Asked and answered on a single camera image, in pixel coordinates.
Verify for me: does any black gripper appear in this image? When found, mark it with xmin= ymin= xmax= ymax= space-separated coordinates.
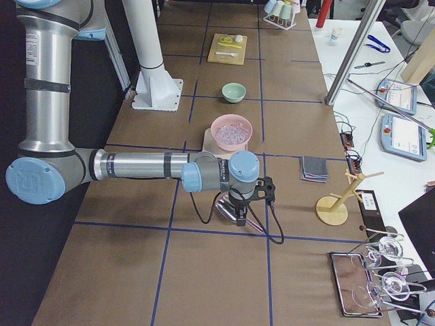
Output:
xmin=228 ymin=190 xmax=247 ymax=226

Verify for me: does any steel ice scoop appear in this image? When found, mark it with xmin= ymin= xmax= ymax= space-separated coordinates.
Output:
xmin=215 ymin=195 xmax=264 ymax=234

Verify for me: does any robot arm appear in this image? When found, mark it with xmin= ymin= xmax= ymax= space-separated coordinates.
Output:
xmin=5 ymin=1 xmax=265 ymax=226

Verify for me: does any white robot base pillar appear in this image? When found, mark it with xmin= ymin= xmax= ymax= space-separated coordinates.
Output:
xmin=122 ymin=0 xmax=184 ymax=111

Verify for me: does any pink bowl of ice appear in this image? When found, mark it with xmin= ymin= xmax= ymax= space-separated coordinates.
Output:
xmin=210 ymin=114 xmax=253 ymax=151

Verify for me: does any green ceramic bowl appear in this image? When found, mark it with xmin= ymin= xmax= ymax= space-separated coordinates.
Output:
xmin=222 ymin=82 xmax=247 ymax=103

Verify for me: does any beige plastic tray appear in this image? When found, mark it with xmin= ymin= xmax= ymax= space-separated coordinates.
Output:
xmin=202 ymin=128 xmax=244 ymax=160

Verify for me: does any grey folded cloth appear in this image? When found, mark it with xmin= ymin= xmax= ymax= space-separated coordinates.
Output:
xmin=300 ymin=156 xmax=329 ymax=183

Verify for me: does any wooden mug tree stand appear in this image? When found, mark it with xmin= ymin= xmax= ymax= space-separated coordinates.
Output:
xmin=315 ymin=169 xmax=383 ymax=226

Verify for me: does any metal tray with glasses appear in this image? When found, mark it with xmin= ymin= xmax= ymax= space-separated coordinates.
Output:
xmin=329 ymin=252 xmax=383 ymax=319

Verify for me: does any yellow plastic knife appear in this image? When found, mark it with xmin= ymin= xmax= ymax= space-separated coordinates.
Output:
xmin=217 ymin=42 xmax=242 ymax=49

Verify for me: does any near teach pendant tablet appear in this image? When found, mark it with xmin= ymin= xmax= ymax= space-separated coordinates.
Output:
xmin=380 ymin=113 xmax=428 ymax=162

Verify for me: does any teach pendant tablet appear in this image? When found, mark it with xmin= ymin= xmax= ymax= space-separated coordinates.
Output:
xmin=376 ymin=78 xmax=417 ymax=115
xmin=380 ymin=113 xmax=428 ymax=162

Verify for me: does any far teach pendant tablet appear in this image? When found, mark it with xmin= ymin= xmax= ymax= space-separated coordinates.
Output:
xmin=376 ymin=78 xmax=417 ymax=115

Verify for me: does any white paper cup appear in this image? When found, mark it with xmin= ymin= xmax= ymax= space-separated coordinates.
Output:
xmin=329 ymin=26 xmax=343 ymax=46

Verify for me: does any cup rack with cups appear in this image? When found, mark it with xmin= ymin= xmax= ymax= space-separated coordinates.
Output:
xmin=262 ymin=0 xmax=301 ymax=31

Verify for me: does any red cylinder bottle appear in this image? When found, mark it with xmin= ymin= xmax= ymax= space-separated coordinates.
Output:
xmin=315 ymin=0 xmax=335 ymax=29

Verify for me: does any aluminium frame post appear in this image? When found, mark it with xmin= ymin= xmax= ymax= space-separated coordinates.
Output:
xmin=325 ymin=0 xmax=385 ymax=106

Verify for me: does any green strap smartwatch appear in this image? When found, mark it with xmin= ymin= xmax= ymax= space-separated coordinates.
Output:
xmin=354 ymin=61 xmax=385 ymax=69

